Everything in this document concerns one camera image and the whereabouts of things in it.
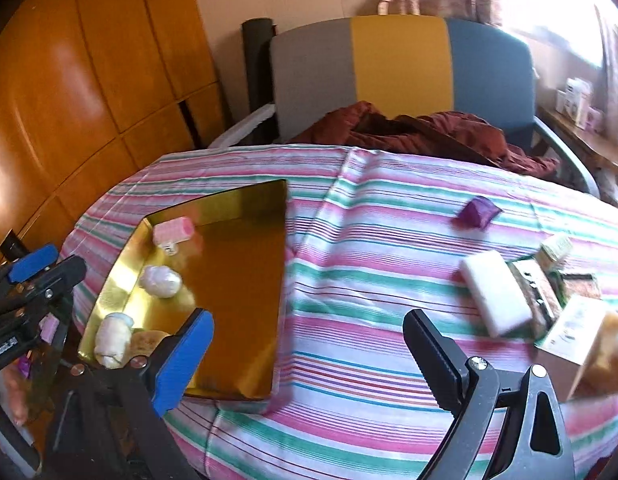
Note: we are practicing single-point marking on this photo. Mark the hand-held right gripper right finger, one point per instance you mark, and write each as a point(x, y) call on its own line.
point(434, 355)

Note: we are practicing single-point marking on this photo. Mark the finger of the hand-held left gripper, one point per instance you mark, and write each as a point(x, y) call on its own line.
point(64, 270)
point(31, 265)

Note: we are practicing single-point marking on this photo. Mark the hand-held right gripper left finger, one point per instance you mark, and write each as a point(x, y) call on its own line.
point(181, 365)

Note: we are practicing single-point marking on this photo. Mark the white foam block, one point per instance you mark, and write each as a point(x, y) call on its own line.
point(496, 292)

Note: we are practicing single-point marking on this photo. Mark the gold metal tray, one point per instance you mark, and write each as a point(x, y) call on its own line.
point(239, 285)

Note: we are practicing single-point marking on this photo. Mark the floral tissue packet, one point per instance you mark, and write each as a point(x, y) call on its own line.
point(536, 292)

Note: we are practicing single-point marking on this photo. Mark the white barcode carton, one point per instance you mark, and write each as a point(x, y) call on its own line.
point(569, 345)

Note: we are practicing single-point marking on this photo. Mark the person's left hand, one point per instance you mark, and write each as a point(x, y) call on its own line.
point(14, 395)

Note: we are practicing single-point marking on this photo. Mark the large yellow sponge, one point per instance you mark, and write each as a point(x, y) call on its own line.
point(146, 343)

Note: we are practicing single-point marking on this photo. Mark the white bandage roll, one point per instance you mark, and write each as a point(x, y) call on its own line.
point(114, 340)

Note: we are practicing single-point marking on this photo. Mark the crumpled white plastic bag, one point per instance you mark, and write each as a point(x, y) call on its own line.
point(161, 281)

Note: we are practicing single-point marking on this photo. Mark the pink hair roller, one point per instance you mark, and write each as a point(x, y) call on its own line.
point(174, 231)

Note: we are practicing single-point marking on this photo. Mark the striped tablecloth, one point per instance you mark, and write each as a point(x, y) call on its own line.
point(364, 260)

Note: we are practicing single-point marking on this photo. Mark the purple packet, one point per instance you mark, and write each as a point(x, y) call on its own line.
point(476, 212)

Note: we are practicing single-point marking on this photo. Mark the small green box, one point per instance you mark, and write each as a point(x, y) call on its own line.
point(555, 251)

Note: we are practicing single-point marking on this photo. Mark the small yellow sponge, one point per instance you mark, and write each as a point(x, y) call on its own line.
point(609, 350)

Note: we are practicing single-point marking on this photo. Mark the wooden wardrobe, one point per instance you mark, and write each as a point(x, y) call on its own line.
point(89, 85)

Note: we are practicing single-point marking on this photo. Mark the dark red cloth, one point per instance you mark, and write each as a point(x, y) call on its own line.
point(439, 135)

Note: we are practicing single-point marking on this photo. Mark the wooden side table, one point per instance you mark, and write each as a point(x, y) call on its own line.
point(579, 135)

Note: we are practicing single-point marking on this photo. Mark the small pink box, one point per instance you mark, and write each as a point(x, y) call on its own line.
point(595, 120)

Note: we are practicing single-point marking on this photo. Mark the white carton with round print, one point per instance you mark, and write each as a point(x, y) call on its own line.
point(578, 100)

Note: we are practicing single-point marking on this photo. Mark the grey yellow blue sofa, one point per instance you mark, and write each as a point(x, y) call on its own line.
point(399, 60)

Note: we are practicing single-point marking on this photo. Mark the window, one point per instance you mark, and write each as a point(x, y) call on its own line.
point(549, 5)

